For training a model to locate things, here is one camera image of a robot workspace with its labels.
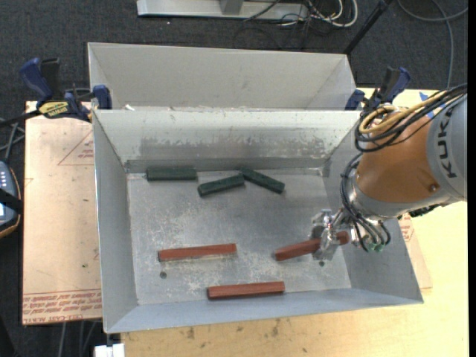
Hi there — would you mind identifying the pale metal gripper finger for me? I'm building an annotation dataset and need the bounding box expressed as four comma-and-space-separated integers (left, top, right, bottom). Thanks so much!
311, 209, 334, 242
315, 227, 341, 263

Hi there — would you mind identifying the red-brown block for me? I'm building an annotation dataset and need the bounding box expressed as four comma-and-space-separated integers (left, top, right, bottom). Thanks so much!
274, 230, 351, 263
206, 280, 286, 300
157, 242, 238, 263

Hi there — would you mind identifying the dark green flat block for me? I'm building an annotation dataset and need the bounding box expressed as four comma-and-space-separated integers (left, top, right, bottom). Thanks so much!
146, 166, 198, 181
239, 167, 286, 195
196, 173, 246, 198

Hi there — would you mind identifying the grey metal bin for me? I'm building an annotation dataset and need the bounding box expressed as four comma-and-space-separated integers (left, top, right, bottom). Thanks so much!
87, 42, 425, 335

